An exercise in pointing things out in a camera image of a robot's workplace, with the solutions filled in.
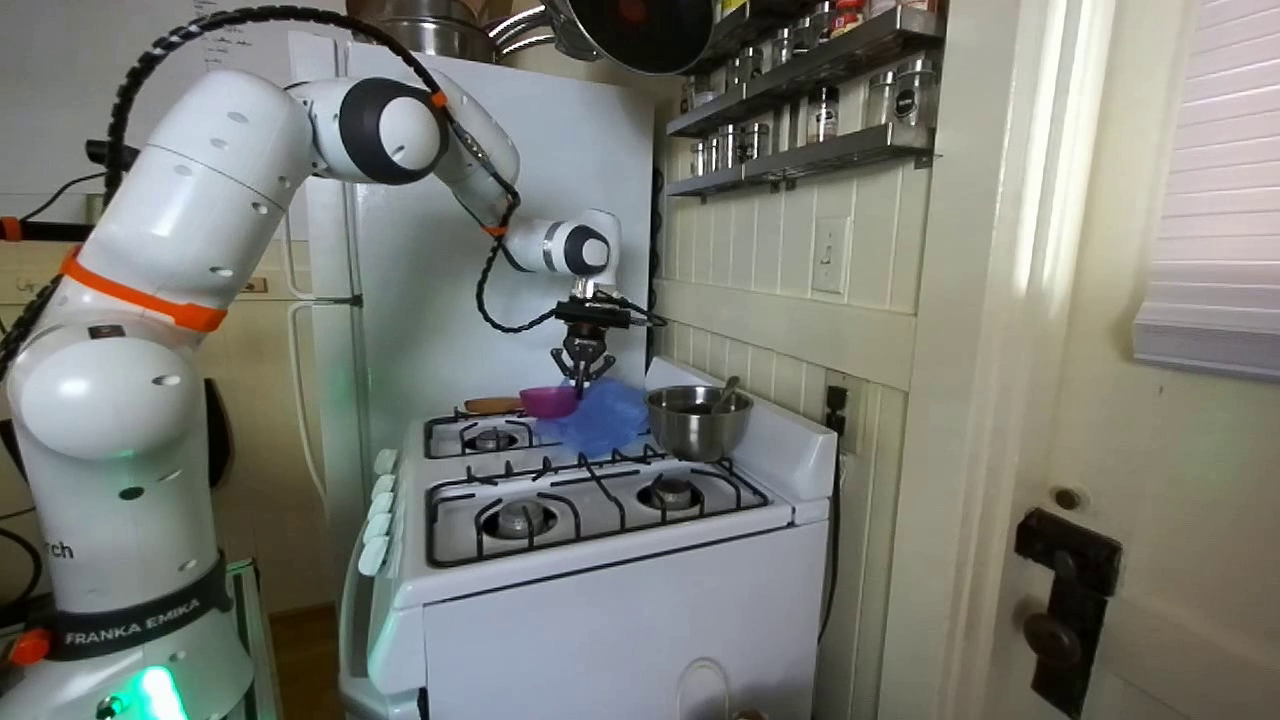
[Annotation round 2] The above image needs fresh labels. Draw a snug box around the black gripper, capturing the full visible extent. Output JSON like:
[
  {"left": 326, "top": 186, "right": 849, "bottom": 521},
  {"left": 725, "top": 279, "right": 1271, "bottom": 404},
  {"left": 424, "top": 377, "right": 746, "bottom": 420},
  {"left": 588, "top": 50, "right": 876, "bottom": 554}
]
[{"left": 554, "top": 317, "right": 627, "bottom": 397}]

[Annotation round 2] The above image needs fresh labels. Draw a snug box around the blue plastic cloth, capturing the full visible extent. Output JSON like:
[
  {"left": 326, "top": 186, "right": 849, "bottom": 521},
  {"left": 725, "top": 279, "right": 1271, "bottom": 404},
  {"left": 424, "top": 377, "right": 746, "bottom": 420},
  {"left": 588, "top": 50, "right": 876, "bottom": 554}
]
[{"left": 536, "top": 371, "right": 655, "bottom": 462}]

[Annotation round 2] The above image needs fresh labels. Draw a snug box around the short black burner grate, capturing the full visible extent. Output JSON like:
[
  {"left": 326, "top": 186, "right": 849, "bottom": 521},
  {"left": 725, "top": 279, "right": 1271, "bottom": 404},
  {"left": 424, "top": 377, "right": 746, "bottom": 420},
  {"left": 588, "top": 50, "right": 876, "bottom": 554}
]
[{"left": 421, "top": 409, "right": 564, "bottom": 463}]

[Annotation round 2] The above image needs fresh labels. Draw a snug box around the steel cooking pot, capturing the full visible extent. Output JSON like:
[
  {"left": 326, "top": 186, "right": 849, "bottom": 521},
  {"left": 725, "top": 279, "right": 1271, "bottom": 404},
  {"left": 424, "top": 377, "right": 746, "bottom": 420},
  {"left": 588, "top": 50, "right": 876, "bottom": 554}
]
[{"left": 643, "top": 382, "right": 756, "bottom": 463}]

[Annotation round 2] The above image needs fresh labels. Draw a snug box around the long black burner grate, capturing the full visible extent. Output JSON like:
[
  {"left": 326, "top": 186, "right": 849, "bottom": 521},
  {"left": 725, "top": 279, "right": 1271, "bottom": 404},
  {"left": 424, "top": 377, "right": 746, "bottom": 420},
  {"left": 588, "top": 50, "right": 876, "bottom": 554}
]
[{"left": 421, "top": 453, "right": 778, "bottom": 573}]

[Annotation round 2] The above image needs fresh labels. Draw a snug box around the white refrigerator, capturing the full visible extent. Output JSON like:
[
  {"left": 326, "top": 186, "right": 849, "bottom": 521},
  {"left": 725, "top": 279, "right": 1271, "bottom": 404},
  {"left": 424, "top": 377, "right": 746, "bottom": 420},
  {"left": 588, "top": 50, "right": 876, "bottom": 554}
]
[{"left": 284, "top": 28, "right": 661, "bottom": 612}]

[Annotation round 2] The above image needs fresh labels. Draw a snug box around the white gas stove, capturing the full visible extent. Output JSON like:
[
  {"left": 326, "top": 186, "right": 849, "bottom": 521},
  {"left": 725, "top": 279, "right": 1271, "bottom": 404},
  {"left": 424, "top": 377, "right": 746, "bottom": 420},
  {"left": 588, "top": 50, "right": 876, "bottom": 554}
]
[{"left": 337, "top": 351, "right": 845, "bottom": 720}]

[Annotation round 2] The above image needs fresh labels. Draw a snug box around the black round object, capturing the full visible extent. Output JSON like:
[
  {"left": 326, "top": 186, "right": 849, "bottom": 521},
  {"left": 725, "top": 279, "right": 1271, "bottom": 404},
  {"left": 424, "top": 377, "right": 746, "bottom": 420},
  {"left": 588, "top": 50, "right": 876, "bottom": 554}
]
[{"left": 202, "top": 377, "right": 239, "bottom": 491}]

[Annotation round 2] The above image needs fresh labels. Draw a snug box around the black door lock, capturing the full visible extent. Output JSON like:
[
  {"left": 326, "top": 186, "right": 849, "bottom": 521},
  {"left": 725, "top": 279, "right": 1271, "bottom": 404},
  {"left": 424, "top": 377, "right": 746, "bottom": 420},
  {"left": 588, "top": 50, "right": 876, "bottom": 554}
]
[{"left": 1008, "top": 504, "right": 1123, "bottom": 720}]

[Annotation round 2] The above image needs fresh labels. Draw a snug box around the cream panel door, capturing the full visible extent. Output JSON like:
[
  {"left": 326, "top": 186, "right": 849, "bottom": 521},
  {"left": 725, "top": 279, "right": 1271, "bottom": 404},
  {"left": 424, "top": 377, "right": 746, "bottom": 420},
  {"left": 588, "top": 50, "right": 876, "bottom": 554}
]
[{"left": 978, "top": 0, "right": 1280, "bottom": 720}]

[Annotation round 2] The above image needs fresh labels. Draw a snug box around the white window blind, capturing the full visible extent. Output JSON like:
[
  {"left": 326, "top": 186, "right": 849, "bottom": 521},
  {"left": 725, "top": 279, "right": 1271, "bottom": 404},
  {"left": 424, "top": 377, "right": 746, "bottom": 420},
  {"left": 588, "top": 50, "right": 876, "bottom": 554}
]
[{"left": 1129, "top": 0, "right": 1280, "bottom": 385}]

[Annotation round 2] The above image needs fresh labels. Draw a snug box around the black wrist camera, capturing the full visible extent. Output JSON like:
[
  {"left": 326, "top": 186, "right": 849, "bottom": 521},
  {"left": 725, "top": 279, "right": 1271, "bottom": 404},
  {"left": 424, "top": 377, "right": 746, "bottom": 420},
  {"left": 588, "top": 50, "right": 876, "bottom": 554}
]
[{"left": 548, "top": 294, "right": 661, "bottom": 332}]

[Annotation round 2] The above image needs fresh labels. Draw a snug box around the wooden utensil handle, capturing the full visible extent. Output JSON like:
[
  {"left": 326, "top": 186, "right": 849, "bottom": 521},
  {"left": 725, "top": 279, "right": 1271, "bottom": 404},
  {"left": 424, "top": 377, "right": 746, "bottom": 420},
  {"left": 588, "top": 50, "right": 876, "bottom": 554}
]
[{"left": 461, "top": 393, "right": 530, "bottom": 420}]

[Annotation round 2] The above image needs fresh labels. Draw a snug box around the black wall plug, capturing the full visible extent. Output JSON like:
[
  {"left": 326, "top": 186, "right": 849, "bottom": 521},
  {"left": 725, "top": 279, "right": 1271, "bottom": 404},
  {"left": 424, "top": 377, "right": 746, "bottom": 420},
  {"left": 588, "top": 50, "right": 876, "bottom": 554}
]
[{"left": 820, "top": 382, "right": 857, "bottom": 442}]

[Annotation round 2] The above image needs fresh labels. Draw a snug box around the white wall switch plate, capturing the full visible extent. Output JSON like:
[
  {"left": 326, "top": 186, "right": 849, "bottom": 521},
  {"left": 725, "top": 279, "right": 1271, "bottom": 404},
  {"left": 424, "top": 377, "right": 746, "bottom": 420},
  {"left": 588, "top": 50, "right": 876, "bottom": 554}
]
[{"left": 808, "top": 209, "right": 852, "bottom": 302}]

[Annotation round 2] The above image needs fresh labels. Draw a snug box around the metal wall spice rack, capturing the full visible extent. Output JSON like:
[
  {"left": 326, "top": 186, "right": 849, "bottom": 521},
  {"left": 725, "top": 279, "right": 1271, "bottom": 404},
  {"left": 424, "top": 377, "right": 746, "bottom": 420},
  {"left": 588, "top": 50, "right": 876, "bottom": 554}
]
[{"left": 661, "top": 0, "right": 949, "bottom": 206}]

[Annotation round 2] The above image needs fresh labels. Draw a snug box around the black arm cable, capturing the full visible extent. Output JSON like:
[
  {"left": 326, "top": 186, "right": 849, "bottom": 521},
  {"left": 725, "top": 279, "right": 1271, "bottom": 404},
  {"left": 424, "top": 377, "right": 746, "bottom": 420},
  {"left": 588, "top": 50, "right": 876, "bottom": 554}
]
[{"left": 96, "top": 6, "right": 580, "bottom": 342}]

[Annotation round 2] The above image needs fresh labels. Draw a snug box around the black camera clamp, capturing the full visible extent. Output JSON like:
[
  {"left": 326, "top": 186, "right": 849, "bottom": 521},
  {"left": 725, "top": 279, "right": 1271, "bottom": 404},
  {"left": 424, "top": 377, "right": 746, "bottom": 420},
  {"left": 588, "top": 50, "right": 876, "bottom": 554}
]
[{"left": 84, "top": 133, "right": 135, "bottom": 178}]

